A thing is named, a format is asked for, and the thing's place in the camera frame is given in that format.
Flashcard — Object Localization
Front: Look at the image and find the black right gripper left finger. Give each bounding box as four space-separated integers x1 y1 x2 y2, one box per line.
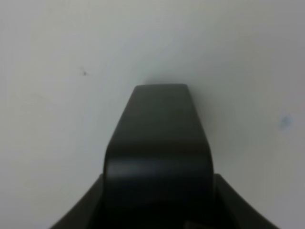
51 174 103 229

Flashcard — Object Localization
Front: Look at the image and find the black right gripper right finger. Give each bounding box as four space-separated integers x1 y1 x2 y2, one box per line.
214 174 277 229

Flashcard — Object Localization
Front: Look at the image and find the dark green pump bottle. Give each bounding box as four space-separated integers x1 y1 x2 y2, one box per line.
95 84 215 229

